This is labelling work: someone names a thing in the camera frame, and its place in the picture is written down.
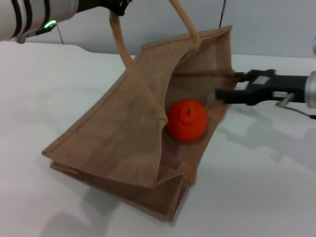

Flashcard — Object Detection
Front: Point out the brown jute handbag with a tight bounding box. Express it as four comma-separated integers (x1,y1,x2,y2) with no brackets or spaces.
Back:
41,0,239,222

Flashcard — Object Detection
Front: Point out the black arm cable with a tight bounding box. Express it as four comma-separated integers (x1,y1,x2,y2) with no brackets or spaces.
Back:
11,0,54,38
275,93,316,120

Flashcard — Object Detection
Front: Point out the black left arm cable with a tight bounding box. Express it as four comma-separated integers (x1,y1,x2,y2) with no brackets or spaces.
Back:
11,0,54,38

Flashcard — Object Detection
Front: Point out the orange fruit with stem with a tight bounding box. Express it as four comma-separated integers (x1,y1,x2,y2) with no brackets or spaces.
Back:
165,98,208,143

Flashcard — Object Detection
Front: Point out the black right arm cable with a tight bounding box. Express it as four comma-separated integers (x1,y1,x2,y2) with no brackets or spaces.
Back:
275,93,316,120

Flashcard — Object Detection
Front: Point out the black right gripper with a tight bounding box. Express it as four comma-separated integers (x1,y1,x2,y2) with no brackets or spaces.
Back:
172,68,309,107

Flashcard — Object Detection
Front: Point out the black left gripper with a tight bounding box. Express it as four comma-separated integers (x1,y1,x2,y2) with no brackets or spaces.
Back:
76,0,133,17

